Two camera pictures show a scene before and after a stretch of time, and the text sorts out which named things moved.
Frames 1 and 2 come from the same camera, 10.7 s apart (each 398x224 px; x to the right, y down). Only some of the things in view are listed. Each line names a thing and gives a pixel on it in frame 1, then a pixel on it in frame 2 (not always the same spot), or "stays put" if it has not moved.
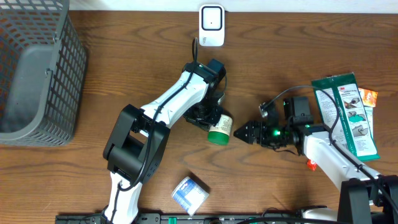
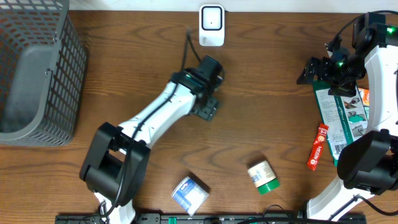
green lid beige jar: x=219 y=134 -> x=262 y=177
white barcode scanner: x=211 y=25 stays put
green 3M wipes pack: x=353 y=129 stays put
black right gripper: x=261 y=137 -> x=347 y=90
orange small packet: x=369 y=98 stays put
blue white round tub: x=191 y=196 stays put
